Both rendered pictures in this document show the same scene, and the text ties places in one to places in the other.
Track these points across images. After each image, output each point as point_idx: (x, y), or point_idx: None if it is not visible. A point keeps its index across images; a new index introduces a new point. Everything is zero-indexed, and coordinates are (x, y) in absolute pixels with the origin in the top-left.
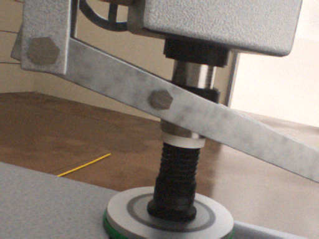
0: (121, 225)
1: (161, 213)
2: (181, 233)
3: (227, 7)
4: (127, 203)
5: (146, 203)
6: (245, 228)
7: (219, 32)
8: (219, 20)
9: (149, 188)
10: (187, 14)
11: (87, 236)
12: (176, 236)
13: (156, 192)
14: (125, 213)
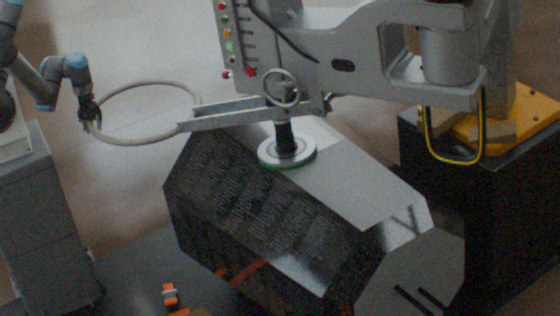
0: (315, 142)
1: (295, 142)
2: (296, 136)
3: None
4: (301, 153)
5: (293, 152)
6: (255, 147)
7: None
8: None
9: (281, 162)
10: None
11: (325, 152)
12: (299, 135)
13: (294, 139)
14: (307, 148)
